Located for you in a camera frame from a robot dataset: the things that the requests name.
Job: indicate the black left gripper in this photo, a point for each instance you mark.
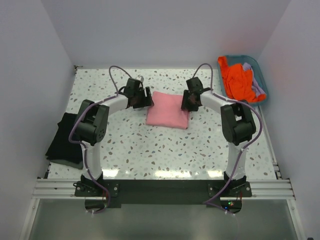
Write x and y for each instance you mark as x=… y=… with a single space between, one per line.
x=145 y=98

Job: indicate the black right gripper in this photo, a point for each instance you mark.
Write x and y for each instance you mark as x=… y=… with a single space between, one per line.
x=186 y=100

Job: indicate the pink t-shirt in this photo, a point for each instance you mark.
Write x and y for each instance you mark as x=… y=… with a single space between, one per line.
x=167 y=112

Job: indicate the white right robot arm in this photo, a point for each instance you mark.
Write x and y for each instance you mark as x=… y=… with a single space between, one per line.
x=237 y=122

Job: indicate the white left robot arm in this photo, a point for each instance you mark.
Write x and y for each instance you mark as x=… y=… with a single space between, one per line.
x=91 y=122

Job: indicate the orange t-shirt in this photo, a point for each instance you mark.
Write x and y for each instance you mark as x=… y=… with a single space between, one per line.
x=237 y=82

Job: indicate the teal laundry basket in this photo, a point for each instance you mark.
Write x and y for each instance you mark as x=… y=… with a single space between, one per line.
x=233 y=59

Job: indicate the lavender t-shirt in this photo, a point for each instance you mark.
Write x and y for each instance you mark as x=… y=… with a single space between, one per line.
x=254 y=86

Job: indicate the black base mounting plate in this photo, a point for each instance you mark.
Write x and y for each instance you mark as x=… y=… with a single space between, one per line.
x=107 y=193

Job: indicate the folded black t-shirt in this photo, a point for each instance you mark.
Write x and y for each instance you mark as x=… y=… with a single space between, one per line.
x=61 y=151

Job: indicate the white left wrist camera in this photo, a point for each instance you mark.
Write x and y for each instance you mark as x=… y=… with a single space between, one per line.
x=140 y=78

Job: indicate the aluminium front rail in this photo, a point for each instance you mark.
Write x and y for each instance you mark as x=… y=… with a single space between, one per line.
x=205 y=189

